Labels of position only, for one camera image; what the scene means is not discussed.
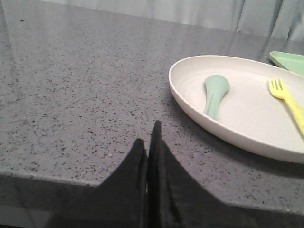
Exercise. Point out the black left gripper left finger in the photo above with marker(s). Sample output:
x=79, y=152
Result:
x=119, y=202

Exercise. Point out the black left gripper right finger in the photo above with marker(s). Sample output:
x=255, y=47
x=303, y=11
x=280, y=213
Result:
x=176, y=200

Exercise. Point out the cream round plate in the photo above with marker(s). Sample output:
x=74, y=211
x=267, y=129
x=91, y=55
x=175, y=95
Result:
x=249, y=117

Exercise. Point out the yellow plastic fork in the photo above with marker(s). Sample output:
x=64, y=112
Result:
x=279, y=90

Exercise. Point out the pale green spoon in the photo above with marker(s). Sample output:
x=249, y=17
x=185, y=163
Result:
x=216, y=87

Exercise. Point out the light green tray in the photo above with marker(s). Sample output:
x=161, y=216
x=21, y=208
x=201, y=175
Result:
x=288, y=61

